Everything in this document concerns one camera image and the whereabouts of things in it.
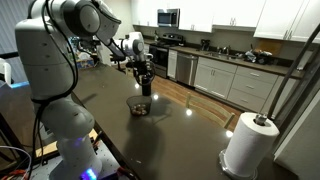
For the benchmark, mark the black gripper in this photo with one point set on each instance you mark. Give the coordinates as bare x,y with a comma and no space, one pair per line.
144,73

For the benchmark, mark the black wire mesh basket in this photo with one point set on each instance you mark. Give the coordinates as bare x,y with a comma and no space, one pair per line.
139,105

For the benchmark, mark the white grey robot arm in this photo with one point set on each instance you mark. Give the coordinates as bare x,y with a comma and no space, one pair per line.
42,40

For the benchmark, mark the pile of dishes on counter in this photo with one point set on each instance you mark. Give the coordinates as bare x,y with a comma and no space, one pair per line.
258,57

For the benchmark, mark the black stainless stove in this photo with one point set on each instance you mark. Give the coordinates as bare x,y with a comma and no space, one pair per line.
160,51

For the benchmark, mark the black office chair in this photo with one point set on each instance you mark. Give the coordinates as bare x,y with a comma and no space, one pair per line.
116,56

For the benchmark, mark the stainless steel dishwasher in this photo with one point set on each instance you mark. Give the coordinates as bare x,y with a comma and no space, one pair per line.
186,68

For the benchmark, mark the stainless steel microwave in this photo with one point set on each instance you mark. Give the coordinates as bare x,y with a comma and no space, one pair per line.
168,17

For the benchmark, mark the black coffee maker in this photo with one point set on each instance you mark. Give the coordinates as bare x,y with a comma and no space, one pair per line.
205,44

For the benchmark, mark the wooden chair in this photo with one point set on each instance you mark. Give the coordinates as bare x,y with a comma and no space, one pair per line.
211,110

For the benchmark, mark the kitchen sink faucet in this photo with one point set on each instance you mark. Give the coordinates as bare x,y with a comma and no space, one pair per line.
224,50

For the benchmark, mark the white lower kitchen cabinets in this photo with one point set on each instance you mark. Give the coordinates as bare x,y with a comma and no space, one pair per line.
243,86

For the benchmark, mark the white kitchen cabinets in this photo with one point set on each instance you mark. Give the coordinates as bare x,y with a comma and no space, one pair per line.
243,86
289,20

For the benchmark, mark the metal paper towel holder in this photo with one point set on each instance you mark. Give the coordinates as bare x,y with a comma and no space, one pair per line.
233,166

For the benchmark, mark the white paper towel roll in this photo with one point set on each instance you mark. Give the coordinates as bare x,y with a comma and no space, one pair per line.
250,143

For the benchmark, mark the white upper kitchen cabinets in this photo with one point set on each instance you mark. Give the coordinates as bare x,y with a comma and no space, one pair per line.
289,20

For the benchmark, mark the black camera tripod pole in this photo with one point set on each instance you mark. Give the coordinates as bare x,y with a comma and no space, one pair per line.
290,71

